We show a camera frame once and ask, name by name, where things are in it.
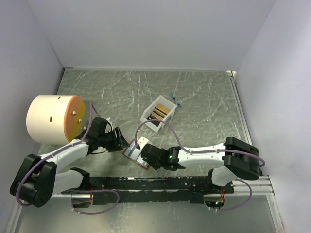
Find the blue pen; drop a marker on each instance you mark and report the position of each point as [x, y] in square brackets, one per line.
[175, 101]

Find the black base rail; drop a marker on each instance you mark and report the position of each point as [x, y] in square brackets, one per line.
[160, 189]

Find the white card tray box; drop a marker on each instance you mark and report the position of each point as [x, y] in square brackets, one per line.
[156, 125]

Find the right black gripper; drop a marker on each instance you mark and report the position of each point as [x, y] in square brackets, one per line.
[155, 166]

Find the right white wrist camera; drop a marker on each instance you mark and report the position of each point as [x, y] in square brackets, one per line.
[142, 142]

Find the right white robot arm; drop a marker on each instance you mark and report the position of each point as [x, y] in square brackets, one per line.
[231, 160]

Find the white cylinder with orange lid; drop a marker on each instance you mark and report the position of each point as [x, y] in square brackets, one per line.
[55, 119]

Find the aluminium frame rail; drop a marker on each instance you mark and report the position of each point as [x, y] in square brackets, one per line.
[263, 185]

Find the white corner bracket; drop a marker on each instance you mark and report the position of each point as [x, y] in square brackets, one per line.
[231, 73]

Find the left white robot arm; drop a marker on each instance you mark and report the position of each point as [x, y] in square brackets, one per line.
[40, 177]

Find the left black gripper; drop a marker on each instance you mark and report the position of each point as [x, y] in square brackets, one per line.
[118, 142]

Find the brown leather card holder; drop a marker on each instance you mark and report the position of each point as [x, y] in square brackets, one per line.
[134, 155]

